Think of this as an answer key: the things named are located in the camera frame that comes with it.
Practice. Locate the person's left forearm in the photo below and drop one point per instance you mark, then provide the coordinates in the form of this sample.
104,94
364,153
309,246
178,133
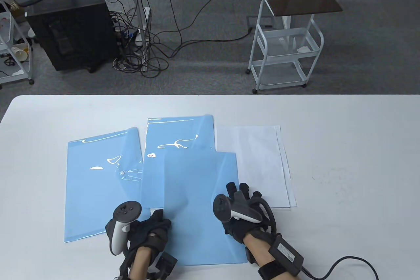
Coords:
139,265

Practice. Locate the black glove electronics box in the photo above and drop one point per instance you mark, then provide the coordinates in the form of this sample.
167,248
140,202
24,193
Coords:
285,253

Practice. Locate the paper cup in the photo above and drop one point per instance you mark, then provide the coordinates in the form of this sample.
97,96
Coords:
19,54

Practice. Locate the wrinkled blue plastic snap folder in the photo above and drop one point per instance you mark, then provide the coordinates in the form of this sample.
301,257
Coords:
88,194

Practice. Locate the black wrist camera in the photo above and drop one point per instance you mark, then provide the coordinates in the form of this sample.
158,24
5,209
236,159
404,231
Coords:
249,257
165,262

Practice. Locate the small paper slip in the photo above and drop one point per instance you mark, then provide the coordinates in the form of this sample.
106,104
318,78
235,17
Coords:
303,49

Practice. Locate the silver desk leg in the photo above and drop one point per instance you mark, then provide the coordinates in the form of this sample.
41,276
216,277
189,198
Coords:
140,14

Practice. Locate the person's left hand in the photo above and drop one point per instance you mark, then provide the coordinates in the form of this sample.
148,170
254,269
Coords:
151,232

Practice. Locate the person's right hand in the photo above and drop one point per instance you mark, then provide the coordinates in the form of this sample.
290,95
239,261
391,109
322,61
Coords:
249,201

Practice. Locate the grey floor socket plate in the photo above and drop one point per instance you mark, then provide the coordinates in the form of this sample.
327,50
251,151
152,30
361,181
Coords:
252,19

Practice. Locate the grey and white controller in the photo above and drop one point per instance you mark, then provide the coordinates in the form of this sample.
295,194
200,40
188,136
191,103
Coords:
116,240
221,207

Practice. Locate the black computer tower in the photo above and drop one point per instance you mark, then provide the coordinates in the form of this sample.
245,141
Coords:
72,30

